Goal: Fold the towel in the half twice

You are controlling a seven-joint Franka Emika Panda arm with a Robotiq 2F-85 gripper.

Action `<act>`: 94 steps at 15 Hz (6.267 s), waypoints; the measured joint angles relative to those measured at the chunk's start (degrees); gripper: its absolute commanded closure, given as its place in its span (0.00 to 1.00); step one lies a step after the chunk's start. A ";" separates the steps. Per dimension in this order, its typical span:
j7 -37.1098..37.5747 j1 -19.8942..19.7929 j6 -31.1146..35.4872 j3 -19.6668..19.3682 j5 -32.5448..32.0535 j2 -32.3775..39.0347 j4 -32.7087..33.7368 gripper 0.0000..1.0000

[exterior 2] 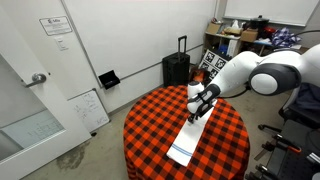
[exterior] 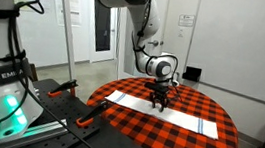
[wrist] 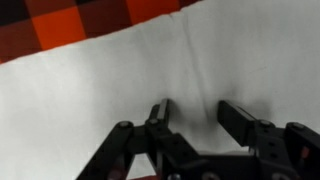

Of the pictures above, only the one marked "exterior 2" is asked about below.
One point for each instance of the small leaning whiteboard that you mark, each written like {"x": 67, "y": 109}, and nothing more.
{"x": 89, "y": 111}

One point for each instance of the closed cardboard box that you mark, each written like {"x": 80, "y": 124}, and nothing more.
{"x": 249, "y": 35}

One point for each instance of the black wall tray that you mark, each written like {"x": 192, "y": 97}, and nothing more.
{"x": 109, "y": 80}

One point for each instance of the white binder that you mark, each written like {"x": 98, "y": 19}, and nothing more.
{"x": 232, "y": 48}

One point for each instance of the dark blue jacket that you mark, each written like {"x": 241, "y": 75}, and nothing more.
{"x": 310, "y": 98}

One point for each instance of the white towel with blue stripes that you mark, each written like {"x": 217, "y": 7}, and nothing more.
{"x": 190, "y": 140}

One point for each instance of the black cooking pot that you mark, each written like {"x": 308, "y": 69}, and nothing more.
{"x": 259, "y": 22}

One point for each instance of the white printed wall sign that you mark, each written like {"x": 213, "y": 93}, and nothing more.
{"x": 55, "y": 25}

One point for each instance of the white light switch plate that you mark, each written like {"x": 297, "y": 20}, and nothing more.
{"x": 62, "y": 44}

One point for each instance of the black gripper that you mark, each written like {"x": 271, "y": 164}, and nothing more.
{"x": 203, "y": 106}

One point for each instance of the wooden storage shelf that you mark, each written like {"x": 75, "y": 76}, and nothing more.
{"x": 216, "y": 41}

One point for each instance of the white plastic bottle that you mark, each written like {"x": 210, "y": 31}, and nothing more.
{"x": 235, "y": 24}

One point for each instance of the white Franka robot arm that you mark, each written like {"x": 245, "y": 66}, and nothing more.
{"x": 270, "y": 71}

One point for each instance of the black rolling suitcase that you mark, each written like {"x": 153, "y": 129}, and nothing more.
{"x": 176, "y": 71}

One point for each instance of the black equipment cart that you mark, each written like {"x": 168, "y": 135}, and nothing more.
{"x": 293, "y": 160}

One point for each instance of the fiducial tag calibration board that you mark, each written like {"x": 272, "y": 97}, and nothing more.
{"x": 213, "y": 61}

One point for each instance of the open cardboard box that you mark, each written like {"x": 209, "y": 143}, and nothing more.
{"x": 213, "y": 28}

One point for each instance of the white door with glass pane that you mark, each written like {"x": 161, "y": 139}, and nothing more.
{"x": 50, "y": 110}

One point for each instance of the grey office chair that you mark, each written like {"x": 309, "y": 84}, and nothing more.
{"x": 293, "y": 115}

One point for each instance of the blue white patterned cloth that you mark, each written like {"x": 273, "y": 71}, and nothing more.
{"x": 285, "y": 37}

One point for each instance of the orange black bag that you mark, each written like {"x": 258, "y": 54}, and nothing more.
{"x": 199, "y": 76}

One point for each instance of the red black checkered tablecloth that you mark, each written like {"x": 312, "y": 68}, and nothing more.
{"x": 150, "y": 133}

